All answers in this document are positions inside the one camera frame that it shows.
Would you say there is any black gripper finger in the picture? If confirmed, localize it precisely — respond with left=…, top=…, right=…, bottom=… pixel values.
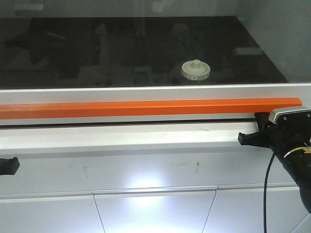
left=0, top=157, right=20, bottom=175

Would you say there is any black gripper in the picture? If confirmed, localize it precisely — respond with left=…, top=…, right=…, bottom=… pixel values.
left=238, top=112, right=311, bottom=161

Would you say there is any orange sash handle bar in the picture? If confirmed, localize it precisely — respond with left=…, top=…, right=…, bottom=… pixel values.
left=0, top=98, right=302, bottom=119

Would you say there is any glass jar with cream lid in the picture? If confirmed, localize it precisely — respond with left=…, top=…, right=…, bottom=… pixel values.
left=181, top=59, right=211, bottom=82

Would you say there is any white framed glass sash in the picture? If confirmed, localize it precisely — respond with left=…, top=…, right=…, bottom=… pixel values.
left=0, top=0, right=311, bottom=128

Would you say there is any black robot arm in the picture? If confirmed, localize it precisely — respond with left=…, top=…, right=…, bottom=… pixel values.
left=238, top=109, right=311, bottom=212

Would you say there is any black camera cable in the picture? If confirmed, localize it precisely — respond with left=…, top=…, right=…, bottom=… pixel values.
left=263, top=150, right=278, bottom=233

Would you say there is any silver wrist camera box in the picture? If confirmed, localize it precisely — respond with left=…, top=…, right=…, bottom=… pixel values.
left=268, top=106, right=311, bottom=124

